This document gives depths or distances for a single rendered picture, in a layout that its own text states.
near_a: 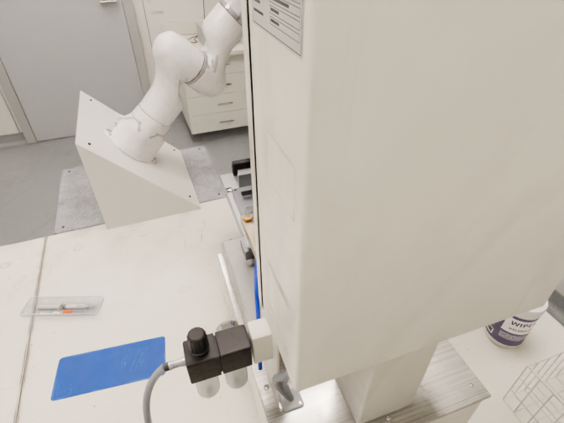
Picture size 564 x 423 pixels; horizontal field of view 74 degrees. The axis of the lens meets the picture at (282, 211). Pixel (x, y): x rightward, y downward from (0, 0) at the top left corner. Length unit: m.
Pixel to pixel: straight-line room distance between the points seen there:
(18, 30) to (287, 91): 3.44
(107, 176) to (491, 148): 1.06
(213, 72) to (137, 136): 0.31
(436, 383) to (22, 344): 0.89
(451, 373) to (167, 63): 1.02
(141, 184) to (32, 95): 2.62
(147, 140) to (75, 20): 2.37
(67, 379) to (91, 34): 2.95
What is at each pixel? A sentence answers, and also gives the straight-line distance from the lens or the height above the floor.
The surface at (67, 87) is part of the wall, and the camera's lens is 3.71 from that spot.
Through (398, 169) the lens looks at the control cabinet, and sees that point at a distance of 0.25.
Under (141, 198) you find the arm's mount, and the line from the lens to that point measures 1.25.
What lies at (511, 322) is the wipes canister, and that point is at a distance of 0.98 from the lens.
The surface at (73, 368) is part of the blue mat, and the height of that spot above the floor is 0.75.
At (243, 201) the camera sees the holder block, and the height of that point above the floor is 0.99.
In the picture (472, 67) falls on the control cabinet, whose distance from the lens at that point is 0.25.
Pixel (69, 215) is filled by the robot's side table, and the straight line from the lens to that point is 1.43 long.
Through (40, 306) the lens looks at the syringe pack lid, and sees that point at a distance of 1.13.
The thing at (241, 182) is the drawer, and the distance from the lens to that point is 0.98.
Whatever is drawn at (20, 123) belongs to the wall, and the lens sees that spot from 3.86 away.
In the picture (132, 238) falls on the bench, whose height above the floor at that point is 0.75.
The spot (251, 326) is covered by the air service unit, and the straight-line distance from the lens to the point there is 0.53.
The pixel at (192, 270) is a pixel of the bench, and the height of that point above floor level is 0.75.
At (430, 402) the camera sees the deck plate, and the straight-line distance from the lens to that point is 0.70.
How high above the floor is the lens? 1.53
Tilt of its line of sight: 38 degrees down
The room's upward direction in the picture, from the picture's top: straight up
